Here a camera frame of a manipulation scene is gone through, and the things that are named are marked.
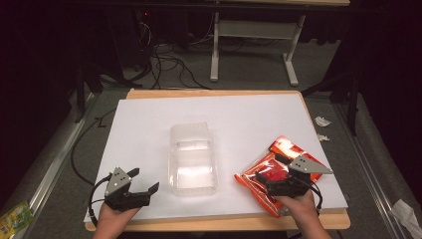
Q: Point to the black metal stand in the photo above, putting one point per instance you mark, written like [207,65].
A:
[81,93]
[353,99]

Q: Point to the green printed packet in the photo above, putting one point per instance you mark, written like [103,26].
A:
[15,219]

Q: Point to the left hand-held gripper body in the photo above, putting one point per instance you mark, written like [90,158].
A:
[116,186]

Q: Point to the white metal desk frame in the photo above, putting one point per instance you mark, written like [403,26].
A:
[255,29]

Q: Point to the person's left hand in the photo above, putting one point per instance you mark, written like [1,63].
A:
[112,217]

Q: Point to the wooden table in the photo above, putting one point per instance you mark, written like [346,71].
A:
[232,226]

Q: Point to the clear plastic container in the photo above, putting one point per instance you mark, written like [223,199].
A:
[192,159]

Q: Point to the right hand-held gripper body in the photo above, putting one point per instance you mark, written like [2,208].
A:
[307,165]

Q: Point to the orange red snack packet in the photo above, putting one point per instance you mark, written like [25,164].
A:
[257,189]
[287,146]

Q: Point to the person's right hand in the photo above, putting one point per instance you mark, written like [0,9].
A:
[300,207]

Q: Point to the white crumpled cloth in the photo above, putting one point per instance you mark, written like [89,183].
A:
[406,215]

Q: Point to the grey metal floor rail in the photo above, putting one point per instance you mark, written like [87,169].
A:
[53,166]
[368,166]

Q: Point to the dark computer tower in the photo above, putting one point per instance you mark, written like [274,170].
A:
[131,36]

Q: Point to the crumpled white paper scrap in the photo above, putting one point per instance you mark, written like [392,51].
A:
[321,121]
[323,137]

